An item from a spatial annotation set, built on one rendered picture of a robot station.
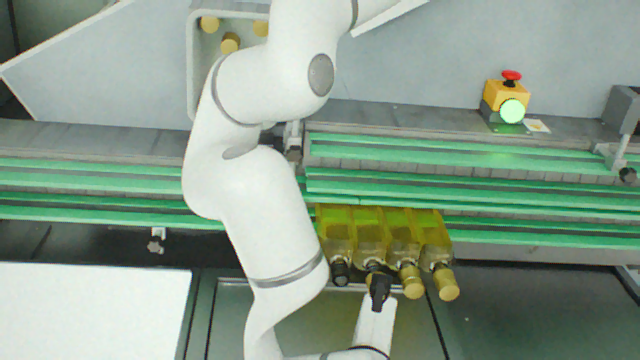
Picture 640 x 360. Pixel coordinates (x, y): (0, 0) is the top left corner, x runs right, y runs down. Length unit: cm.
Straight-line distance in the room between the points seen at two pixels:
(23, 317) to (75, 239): 27
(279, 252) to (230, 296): 52
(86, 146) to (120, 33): 23
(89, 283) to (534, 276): 92
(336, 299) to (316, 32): 64
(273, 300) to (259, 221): 9
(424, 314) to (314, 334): 22
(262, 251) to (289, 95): 15
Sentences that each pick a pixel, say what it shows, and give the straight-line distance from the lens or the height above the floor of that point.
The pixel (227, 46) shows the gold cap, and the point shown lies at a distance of 108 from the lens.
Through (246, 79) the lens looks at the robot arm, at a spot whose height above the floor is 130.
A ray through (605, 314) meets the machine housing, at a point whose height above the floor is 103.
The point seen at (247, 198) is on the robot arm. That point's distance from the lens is 53.
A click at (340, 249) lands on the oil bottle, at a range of 95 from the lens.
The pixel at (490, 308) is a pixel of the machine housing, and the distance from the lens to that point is 121.
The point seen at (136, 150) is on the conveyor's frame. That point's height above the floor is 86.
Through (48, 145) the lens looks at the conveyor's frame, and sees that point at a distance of 119.
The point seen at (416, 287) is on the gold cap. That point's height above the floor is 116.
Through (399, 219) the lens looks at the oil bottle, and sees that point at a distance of 104.
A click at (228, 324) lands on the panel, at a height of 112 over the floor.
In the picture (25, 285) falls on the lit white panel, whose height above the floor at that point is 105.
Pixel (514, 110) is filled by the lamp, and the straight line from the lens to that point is 116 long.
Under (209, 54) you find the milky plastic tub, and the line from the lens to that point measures 113.
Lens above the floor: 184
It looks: 59 degrees down
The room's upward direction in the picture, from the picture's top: 174 degrees clockwise
